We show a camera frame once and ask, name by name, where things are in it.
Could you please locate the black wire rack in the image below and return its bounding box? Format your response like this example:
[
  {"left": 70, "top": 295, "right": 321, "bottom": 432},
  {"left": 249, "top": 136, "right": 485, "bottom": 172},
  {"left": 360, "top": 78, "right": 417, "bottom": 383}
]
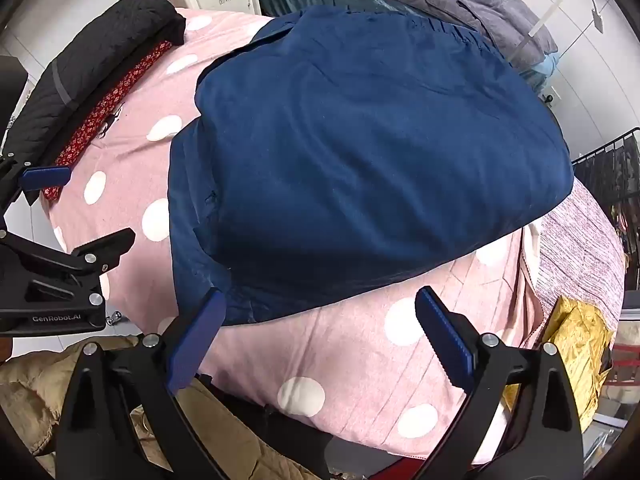
[{"left": 572, "top": 127, "right": 640, "bottom": 271}]

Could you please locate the pink polka dot blanket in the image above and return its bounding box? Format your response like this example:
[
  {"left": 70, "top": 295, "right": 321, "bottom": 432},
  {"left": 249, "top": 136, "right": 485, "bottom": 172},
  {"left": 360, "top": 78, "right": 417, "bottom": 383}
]
[{"left": 47, "top": 7, "right": 546, "bottom": 466}]

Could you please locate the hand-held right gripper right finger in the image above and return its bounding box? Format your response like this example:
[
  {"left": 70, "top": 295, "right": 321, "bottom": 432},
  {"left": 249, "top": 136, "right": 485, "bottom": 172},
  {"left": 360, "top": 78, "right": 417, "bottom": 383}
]
[{"left": 415, "top": 286, "right": 586, "bottom": 480}]

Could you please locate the yellow cloth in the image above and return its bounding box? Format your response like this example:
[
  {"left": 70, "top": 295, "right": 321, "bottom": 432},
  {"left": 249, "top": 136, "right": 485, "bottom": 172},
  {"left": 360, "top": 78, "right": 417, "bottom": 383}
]
[{"left": 502, "top": 295, "right": 616, "bottom": 418}]

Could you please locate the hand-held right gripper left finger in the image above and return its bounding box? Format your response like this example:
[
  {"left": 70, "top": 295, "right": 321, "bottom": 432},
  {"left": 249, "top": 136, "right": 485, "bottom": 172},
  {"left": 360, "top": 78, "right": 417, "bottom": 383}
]
[{"left": 55, "top": 287, "right": 231, "bottom": 480}]

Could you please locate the clear plastic storage box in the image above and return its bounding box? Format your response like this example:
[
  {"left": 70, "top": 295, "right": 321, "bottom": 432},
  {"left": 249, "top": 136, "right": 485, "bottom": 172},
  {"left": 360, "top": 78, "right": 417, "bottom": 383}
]
[{"left": 597, "top": 305, "right": 640, "bottom": 431}]

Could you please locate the black quilted jacket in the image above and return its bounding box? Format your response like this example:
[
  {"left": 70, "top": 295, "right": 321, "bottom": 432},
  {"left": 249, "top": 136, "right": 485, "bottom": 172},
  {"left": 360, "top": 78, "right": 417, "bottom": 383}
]
[{"left": 7, "top": 0, "right": 187, "bottom": 206}]

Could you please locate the light blue pillow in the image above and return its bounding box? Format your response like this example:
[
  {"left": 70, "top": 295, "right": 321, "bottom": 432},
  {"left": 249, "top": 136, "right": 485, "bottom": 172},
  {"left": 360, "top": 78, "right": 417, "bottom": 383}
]
[{"left": 520, "top": 52, "right": 561, "bottom": 93}]

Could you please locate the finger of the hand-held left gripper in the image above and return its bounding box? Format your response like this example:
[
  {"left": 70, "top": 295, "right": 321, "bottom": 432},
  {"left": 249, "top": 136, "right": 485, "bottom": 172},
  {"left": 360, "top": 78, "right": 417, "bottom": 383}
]
[
  {"left": 0, "top": 152, "right": 72, "bottom": 216},
  {"left": 0, "top": 227, "right": 137, "bottom": 308}
]

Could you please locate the red patterned cloth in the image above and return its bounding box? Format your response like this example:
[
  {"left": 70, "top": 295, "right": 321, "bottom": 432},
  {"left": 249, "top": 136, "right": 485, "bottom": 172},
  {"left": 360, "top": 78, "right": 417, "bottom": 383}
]
[{"left": 40, "top": 40, "right": 173, "bottom": 201}]

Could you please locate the pink heathered blanket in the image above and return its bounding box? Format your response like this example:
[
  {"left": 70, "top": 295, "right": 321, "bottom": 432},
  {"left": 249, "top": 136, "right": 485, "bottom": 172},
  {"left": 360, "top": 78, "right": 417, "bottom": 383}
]
[{"left": 530, "top": 177, "right": 628, "bottom": 341}]

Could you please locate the navy blue garment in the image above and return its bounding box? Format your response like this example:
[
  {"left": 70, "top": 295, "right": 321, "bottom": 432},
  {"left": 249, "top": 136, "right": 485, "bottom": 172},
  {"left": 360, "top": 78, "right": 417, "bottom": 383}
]
[{"left": 167, "top": 5, "right": 575, "bottom": 328}]

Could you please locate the beige jacket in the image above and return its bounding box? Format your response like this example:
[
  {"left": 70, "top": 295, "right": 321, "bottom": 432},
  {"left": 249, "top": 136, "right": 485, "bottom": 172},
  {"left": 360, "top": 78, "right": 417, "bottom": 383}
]
[{"left": 0, "top": 335, "right": 321, "bottom": 480}]

